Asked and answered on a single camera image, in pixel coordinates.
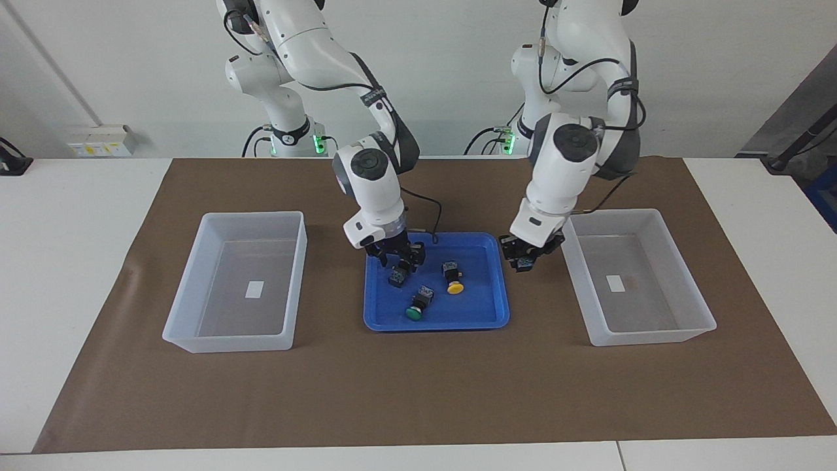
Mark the green push button switch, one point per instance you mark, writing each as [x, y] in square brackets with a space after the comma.
[397, 278]
[413, 314]

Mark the blue plastic tray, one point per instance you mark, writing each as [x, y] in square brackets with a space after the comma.
[471, 314]

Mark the yellow push button switch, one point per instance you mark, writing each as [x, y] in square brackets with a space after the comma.
[455, 287]
[523, 264]

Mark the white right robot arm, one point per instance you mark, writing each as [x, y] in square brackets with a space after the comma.
[307, 46]

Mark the small black desk device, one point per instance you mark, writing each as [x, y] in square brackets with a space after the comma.
[13, 165]

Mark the translucent white plastic box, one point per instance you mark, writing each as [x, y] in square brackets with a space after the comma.
[654, 337]
[229, 343]

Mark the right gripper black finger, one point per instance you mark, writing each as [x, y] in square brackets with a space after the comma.
[382, 258]
[418, 254]

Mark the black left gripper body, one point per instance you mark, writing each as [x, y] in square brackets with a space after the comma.
[548, 247]

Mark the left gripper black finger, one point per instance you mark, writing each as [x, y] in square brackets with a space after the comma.
[512, 248]
[539, 260]

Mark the blue crate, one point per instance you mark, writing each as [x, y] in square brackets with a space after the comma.
[827, 196]

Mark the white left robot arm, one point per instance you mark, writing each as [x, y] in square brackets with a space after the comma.
[569, 176]

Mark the black stand pole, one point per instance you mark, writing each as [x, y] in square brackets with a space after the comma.
[778, 162]

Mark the white wall socket box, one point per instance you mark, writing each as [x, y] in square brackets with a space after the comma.
[104, 140]

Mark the brown table mat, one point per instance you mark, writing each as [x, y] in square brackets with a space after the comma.
[418, 392]

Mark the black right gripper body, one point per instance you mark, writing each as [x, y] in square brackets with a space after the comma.
[392, 245]

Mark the white paper label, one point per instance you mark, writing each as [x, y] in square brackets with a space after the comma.
[254, 289]
[614, 282]

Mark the grey partition panel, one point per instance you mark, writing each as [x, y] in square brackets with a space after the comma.
[811, 91]

